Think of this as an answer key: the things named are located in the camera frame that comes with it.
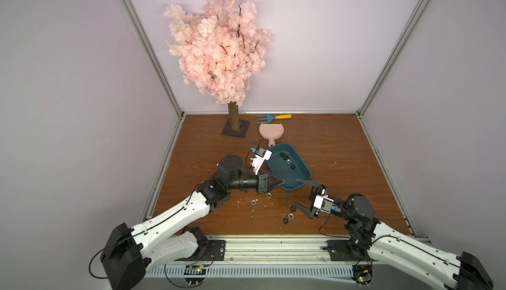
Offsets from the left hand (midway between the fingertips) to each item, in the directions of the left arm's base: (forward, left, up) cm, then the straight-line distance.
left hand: (284, 185), depth 62 cm
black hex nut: (+29, -3, -26) cm, 39 cm away
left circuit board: (-21, +32, -30) cm, 49 cm away
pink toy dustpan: (+44, +2, -26) cm, 52 cm away
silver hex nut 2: (+4, +11, -26) cm, 29 cm away
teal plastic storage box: (+24, -5, -26) cm, 36 cm away
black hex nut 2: (+22, -8, -27) cm, 35 cm away
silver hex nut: (+25, -6, -26) cm, 36 cm away
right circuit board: (-21, -30, -28) cm, 46 cm away
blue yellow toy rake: (+55, +3, -26) cm, 61 cm away
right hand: (0, -4, 0) cm, 4 cm away
